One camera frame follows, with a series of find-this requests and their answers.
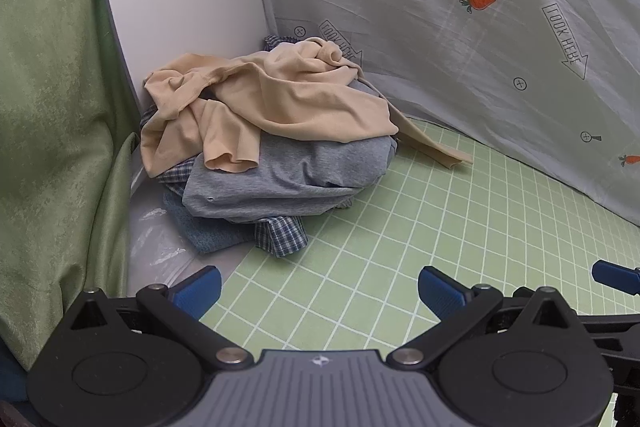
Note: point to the beige long-sleeve shirt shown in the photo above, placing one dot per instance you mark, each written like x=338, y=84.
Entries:
x=300, y=102

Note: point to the clear plastic bag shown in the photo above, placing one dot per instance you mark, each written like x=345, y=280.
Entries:
x=156, y=247

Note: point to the green grid mat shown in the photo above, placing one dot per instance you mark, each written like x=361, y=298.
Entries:
x=400, y=217

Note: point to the grey printed sheet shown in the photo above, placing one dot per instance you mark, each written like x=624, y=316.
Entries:
x=425, y=57

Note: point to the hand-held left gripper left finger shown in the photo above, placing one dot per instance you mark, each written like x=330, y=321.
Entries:
x=199, y=291

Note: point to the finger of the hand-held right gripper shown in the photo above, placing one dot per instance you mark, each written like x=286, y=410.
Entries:
x=602, y=324
x=611, y=276

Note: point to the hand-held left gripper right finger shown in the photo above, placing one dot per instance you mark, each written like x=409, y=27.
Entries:
x=440, y=292

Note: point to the dark blue cloth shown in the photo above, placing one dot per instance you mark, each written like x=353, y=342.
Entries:
x=12, y=374

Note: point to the green curtain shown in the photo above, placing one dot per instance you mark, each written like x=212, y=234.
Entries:
x=50, y=107

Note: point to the grey shirt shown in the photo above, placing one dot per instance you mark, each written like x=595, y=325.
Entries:
x=280, y=179

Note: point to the blue plaid shirt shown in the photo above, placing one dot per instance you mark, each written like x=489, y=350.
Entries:
x=280, y=237

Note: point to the blue towel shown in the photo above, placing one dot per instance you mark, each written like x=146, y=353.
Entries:
x=210, y=233

